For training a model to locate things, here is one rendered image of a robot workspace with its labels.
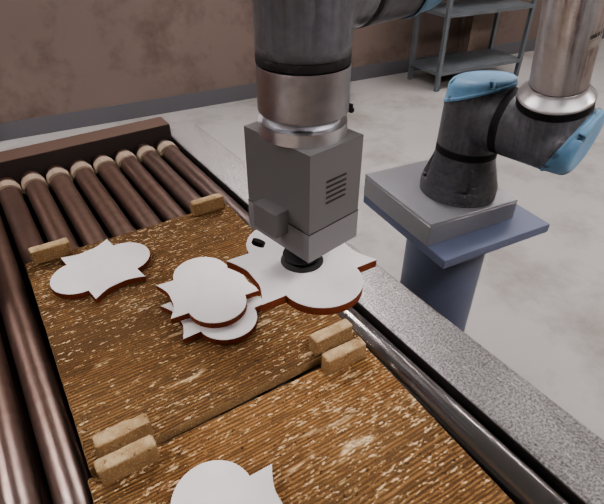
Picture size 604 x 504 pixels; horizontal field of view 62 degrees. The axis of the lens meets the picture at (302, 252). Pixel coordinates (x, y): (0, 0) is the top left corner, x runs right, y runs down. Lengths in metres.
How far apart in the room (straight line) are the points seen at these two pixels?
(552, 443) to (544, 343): 1.51
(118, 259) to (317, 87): 0.53
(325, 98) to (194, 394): 0.38
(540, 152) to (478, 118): 0.12
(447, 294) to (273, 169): 0.75
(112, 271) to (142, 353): 0.18
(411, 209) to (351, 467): 0.55
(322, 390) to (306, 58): 0.39
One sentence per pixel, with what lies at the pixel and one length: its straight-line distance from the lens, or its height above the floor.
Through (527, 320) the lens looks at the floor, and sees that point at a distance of 2.23.
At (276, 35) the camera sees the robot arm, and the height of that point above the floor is 1.33.
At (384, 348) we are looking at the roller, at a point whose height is 0.92.
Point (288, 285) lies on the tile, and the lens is 0.48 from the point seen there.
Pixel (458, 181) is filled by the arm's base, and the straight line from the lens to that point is 1.00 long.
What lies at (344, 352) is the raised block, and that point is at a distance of 0.62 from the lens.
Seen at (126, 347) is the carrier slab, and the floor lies 0.94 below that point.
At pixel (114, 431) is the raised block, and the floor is 0.96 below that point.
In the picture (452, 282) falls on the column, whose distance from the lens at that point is 1.11.
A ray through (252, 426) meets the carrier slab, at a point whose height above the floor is 0.94.
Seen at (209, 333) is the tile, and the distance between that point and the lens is 0.68.
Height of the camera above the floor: 1.42
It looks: 36 degrees down
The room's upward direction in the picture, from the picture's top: straight up
